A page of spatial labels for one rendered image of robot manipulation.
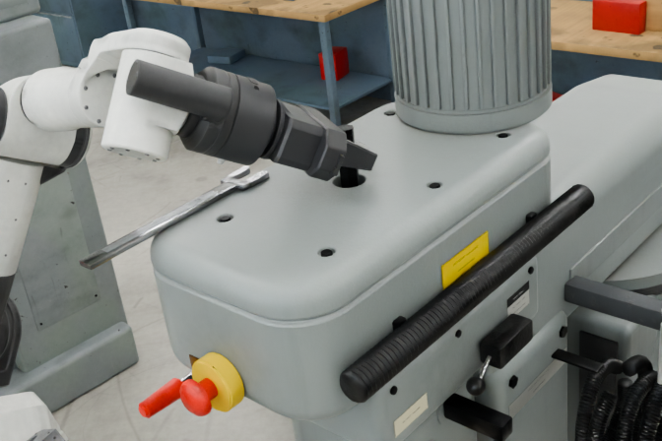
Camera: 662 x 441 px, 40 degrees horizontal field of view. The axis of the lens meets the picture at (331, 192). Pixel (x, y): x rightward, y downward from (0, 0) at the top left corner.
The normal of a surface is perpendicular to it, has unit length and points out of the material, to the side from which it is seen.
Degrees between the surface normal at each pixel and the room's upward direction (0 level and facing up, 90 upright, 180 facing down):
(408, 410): 90
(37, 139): 100
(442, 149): 0
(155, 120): 70
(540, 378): 90
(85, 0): 90
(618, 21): 90
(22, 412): 59
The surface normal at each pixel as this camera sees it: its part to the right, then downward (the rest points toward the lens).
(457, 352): 0.75, 0.21
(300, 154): 0.37, 0.37
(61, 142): 0.56, 0.46
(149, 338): -0.11, -0.90
